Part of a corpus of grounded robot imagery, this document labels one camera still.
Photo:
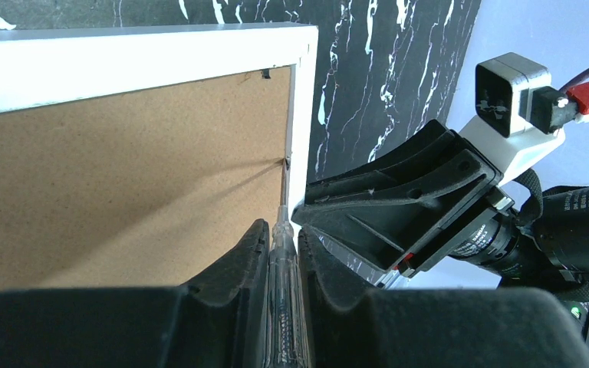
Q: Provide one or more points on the clear tester screwdriver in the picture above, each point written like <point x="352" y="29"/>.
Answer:
<point x="286" y="336"/>

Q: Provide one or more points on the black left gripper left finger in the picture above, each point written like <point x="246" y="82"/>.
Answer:
<point x="215" y="319"/>

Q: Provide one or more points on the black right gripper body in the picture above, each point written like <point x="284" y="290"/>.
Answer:
<point x="543" y="245"/>

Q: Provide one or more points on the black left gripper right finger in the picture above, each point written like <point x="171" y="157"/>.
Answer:
<point x="351" y="323"/>

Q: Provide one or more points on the white picture frame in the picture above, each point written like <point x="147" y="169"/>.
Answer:
<point x="133" y="156"/>

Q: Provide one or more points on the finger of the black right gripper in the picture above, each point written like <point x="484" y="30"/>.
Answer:
<point x="426" y="151"/>
<point x="385" y="226"/>

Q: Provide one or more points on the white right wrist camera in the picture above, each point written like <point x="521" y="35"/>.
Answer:
<point x="520" y="116"/>

